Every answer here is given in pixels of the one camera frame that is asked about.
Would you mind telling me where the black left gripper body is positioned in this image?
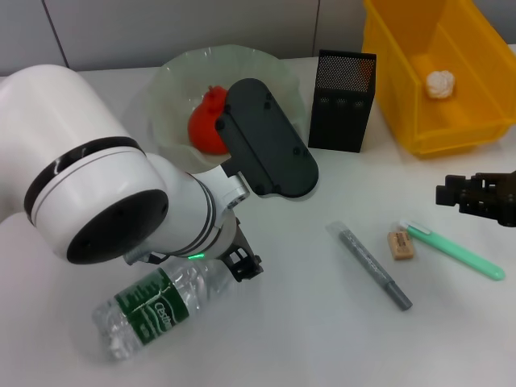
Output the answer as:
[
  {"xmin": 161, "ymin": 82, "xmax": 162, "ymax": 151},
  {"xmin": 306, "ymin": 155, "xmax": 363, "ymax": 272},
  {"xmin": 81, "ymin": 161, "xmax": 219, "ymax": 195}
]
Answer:
[{"xmin": 217, "ymin": 226, "xmax": 259, "ymax": 263}]

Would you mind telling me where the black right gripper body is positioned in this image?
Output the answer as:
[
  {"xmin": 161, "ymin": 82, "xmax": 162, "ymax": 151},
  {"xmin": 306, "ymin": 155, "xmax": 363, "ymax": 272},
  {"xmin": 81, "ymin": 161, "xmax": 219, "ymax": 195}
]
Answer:
[{"xmin": 499, "ymin": 171, "xmax": 516, "ymax": 227}]

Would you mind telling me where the white paper ball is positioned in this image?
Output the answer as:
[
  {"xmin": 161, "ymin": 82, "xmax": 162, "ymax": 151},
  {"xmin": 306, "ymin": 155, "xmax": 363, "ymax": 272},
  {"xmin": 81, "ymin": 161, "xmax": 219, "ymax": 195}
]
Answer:
[{"xmin": 426, "ymin": 70, "xmax": 456, "ymax": 100}]

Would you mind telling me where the clear water bottle green label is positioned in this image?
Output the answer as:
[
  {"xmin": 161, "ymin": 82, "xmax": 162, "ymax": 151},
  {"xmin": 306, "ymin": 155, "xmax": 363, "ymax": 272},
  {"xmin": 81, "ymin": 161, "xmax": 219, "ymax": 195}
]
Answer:
[{"xmin": 91, "ymin": 257, "xmax": 243, "ymax": 362}]

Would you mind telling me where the red tomato-shaped object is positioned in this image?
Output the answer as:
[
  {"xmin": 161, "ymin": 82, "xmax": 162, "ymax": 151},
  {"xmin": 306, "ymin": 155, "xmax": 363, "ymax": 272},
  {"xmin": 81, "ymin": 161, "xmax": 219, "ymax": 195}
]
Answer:
[{"xmin": 188, "ymin": 84, "xmax": 233, "ymax": 156}]

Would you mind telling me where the mint green retractable pen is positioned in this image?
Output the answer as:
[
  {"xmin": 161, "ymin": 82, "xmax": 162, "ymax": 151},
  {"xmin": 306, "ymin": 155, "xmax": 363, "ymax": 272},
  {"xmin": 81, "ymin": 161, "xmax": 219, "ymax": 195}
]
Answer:
[{"xmin": 398, "ymin": 218, "xmax": 506, "ymax": 281}]

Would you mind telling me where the tan rectangular eraser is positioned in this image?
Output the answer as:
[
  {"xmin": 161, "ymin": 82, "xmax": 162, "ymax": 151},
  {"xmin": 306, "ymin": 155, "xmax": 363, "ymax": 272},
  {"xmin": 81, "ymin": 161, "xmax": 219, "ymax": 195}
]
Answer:
[{"xmin": 386, "ymin": 230, "xmax": 416, "ymax": 261}]

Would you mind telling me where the grey glitter pen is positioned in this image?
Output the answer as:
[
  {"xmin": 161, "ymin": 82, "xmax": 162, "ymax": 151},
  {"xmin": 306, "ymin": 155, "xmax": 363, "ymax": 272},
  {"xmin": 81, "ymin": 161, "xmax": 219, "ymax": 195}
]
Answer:
[{"xmin": 325, "ymin": 220, "xmax": 414, "ymax": 311}]

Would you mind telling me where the black mesh pen holder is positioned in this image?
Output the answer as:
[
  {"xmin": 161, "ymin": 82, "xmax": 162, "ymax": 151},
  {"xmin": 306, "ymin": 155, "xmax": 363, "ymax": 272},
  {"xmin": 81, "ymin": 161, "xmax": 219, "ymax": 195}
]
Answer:
[{"xmin": 308, "ymin": 49, "xmax": 378, "ymax": 153}]

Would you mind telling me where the green glass fruit bowl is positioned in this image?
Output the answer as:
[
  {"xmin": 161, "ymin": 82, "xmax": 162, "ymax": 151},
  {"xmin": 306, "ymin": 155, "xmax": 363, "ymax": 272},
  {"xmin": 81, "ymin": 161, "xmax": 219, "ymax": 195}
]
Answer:
[{"xmin": 147, "ymin": 43, "xmax": 306, "ymax": 174}]

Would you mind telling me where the yellow plastic storage bin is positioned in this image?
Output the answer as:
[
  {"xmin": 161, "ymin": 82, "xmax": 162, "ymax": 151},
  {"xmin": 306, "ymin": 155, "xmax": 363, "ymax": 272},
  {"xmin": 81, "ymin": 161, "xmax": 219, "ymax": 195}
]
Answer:
[{"xmin": 361, "ymin": 0, "xmax": 516, "ymax": 159}]

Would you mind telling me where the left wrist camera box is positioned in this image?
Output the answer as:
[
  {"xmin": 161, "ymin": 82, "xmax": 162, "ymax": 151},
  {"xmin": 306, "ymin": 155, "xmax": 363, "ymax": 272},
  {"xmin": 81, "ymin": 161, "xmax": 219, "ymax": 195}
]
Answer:
[{"xmin": 215, "ymin": 77, "xmax": 319, "ymax": 199}]

